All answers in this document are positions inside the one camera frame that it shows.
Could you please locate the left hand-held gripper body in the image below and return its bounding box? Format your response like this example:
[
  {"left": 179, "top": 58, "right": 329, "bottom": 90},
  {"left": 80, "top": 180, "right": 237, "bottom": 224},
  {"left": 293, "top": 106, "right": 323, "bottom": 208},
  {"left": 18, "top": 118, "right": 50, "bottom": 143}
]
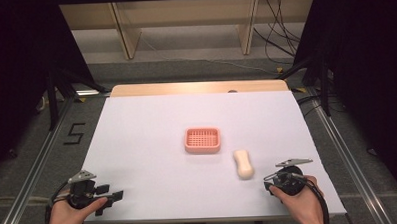
[{"left": 65, "top": 168, "right": 106, "bottom": 211}]

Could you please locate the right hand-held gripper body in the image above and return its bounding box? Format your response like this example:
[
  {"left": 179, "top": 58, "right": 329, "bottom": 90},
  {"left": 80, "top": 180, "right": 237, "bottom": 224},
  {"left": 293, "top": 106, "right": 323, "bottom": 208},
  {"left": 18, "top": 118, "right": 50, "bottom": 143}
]
[{"left": 263, "top": 157, "right": 314, "bottom": 198}]

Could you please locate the cream soap bar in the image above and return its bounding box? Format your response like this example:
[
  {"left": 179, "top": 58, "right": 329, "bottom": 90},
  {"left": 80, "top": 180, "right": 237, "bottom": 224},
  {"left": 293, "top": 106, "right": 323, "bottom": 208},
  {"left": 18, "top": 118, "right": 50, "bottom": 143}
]
[{"left": 232, "top": 148, "right": 256, "bottom": 181}]

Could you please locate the pink soap dish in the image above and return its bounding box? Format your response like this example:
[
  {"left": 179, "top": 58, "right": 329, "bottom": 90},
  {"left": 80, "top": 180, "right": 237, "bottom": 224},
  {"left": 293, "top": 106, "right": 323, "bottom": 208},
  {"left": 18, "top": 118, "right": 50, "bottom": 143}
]
[{"left": 183, "top": 125, "right": 222, "bottom": 156}]

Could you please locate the person's right hand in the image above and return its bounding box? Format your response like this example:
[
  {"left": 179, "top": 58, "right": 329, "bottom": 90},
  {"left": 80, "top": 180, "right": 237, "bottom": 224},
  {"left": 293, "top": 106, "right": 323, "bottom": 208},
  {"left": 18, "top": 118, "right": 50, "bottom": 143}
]
[{"left": 268, "top": 174, "right": 326, "bottom": 224}]

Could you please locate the person's left hand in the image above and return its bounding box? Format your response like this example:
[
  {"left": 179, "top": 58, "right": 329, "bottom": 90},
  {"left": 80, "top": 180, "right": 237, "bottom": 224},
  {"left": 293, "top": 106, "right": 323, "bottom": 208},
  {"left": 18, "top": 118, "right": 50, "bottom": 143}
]
[{"left": 43, "top": 196, "right": 109, "bottom": 224}]

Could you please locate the white table sheet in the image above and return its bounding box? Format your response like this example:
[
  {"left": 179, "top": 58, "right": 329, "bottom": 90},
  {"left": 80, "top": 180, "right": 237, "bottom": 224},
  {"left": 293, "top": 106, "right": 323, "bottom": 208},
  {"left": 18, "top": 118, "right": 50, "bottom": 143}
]
[{"left": 80, "top": 88, "right": 348, "bottom": 224}]

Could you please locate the black metal stand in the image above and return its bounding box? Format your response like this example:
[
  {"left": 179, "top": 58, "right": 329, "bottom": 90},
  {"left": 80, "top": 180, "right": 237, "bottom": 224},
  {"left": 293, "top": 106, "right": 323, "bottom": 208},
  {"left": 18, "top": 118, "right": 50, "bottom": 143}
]
[
  {"left": 44, "top": 61, "right": 112, "bottom": 132},
  {"left": 277, "top": 51, "right": 333, "bottom": 119}
]

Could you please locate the black curtain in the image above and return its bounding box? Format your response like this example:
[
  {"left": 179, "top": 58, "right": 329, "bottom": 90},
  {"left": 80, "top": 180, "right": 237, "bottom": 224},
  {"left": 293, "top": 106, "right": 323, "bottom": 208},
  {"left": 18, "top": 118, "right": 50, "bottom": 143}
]
[
  {"left": 0, "top": 0, "right": 99, "bottom": 177},
  {"left": 290, "top": 0, "right": 397, "bottom": 203}
]

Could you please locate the wooden shelf unit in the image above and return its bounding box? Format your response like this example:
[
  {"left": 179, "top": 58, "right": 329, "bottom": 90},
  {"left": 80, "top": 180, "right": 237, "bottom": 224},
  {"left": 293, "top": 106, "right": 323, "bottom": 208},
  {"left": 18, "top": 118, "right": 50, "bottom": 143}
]
[{"left": 59, "top": 0, "right": 318, "bottom": 63}]

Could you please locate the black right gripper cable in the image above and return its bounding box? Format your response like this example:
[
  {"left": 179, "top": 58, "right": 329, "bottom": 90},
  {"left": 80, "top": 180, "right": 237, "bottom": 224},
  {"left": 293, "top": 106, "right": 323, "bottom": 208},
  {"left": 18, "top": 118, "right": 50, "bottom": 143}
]
[{"left": 302, "top": 178, "right": 330, "bottom": 224}]

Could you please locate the aluminium floor rail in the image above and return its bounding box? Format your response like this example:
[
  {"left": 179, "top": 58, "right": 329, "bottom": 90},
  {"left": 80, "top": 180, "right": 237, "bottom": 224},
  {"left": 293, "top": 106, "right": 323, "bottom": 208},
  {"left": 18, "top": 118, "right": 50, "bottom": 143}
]
[
  {"left": 306, "top": 84, "right": 396, "bottom": 224},
  {"left": 0, "top": 95, "right": 78, "bottom": 224}
]

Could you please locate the bundle of black floor cables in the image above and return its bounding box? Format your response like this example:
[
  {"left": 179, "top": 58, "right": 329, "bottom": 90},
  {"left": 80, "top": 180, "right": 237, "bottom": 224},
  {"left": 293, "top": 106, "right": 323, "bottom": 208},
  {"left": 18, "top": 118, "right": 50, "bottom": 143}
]
[{"left": 252, "top": 0, "right": 303, "bottom": 66}]

